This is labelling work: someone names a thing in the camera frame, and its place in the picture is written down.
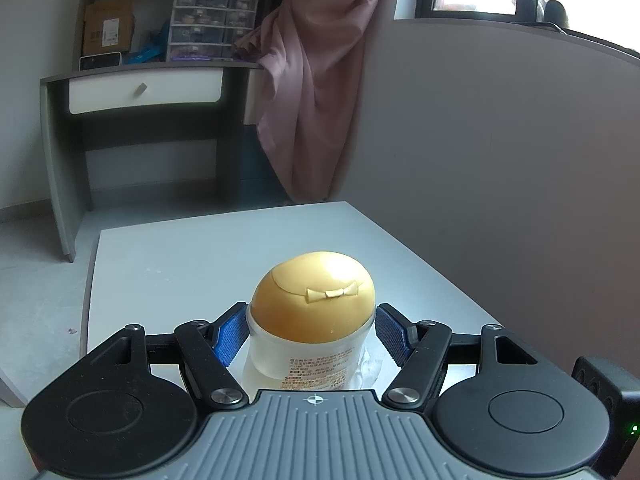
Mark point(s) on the cardboard box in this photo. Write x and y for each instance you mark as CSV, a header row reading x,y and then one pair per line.
x,y
107,27

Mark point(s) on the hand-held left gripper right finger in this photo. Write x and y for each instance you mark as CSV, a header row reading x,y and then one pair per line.
x,y
392,335

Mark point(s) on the teal bin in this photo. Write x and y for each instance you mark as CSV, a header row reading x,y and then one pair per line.
x,y
252,160

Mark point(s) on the white desk drawer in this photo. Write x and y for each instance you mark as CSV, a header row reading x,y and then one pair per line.
x,y
145,91

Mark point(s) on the small white screen device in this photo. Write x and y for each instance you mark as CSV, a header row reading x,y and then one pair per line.
x,y
100,61

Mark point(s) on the pink curtain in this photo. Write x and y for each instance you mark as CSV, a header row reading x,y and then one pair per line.
x,y
315,85

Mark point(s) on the clear plastic drawer organizer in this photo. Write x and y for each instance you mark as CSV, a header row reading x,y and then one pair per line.
x,y
215,20

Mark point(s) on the grey desk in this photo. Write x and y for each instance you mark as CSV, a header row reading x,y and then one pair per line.
x,y
60,160

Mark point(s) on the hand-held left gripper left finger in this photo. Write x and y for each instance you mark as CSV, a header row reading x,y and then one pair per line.
x,y
232,337

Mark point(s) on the blue plastic item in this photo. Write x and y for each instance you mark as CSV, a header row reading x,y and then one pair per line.
x,y
147,52

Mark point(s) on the clear bottle with yellow cap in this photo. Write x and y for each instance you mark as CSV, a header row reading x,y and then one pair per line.
x,y
312,305

